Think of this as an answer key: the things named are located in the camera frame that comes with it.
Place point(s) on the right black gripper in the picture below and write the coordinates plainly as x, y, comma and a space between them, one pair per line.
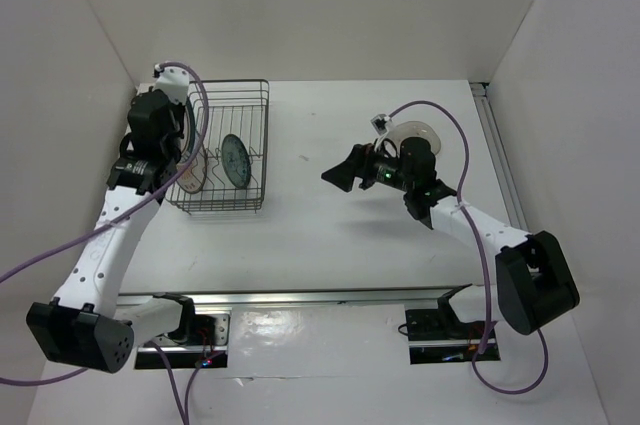
360, 163

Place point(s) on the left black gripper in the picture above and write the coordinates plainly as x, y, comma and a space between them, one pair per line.
178, 109

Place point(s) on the orange sunburst plate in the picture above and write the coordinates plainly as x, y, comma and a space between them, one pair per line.
193, 177

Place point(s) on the blue patterned plate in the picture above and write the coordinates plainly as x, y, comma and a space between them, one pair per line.
236, 161

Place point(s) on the teal red rimmed plate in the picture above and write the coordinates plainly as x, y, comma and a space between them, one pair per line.
190, 133

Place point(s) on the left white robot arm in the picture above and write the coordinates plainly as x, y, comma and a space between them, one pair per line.
80, 326

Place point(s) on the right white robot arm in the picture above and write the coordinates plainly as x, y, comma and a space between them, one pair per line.
534, 284

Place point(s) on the clear grey glass plate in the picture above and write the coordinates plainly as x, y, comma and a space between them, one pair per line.
415, 129

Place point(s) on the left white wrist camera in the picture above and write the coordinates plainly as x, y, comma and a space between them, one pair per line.
173, 82

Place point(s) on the grey wire dish rack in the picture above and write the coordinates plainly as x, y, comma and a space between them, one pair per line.
239, 107

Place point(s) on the aluminium rail front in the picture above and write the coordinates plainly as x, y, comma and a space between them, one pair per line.
229, 299

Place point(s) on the aluminium rail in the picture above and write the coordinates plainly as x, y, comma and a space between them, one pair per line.
229, 299
498, 155

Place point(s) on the aluminium rail right side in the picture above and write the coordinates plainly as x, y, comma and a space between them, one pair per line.
498, 155

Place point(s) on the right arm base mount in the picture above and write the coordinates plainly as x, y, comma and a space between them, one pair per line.
437, 335

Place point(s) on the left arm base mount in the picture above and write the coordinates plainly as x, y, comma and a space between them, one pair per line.
206, 345

